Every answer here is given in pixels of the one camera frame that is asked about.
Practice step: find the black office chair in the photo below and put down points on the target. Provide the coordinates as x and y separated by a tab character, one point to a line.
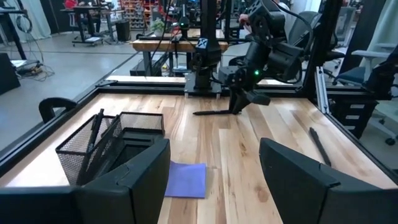
300	28

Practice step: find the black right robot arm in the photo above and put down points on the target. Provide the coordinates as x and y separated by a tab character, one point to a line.
280	59

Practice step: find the black background desk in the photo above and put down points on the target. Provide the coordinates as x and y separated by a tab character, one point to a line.
84	18

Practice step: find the black mesh desk organizer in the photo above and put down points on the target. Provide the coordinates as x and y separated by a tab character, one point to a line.
81	149

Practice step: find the wooden top workbench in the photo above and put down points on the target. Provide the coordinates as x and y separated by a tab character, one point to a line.
174	45

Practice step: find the black pen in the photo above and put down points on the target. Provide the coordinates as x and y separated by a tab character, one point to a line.
320	147
211	112
95	127

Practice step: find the shelf with coloured bins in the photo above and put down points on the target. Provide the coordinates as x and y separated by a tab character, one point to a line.
136	12

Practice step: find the purple sticky note pad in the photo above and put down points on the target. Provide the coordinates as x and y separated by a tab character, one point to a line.
186	180

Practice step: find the black floor box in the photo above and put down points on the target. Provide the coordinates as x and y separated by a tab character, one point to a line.
7	74

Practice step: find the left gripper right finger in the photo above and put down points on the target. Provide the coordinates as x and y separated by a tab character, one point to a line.
304	193

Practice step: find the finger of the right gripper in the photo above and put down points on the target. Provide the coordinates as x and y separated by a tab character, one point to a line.
243	99
235	101

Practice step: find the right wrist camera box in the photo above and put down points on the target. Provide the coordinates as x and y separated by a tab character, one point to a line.
259	98

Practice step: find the black drawer cabinet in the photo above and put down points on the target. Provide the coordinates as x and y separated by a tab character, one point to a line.
354	115

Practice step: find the black aluminium table frame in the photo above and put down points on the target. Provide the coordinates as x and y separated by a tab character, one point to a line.
140	88

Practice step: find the person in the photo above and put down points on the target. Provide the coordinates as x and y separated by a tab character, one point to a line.
244	20

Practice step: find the black trash can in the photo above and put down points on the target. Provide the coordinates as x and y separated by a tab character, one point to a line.
123	30

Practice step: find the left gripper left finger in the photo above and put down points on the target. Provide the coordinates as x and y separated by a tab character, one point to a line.
130	193

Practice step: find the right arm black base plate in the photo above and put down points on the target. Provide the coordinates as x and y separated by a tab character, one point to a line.
202	90

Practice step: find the white blue office chair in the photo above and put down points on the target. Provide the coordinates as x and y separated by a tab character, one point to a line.
357	74

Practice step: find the small potted plant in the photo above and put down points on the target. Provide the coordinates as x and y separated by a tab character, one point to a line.
158	26

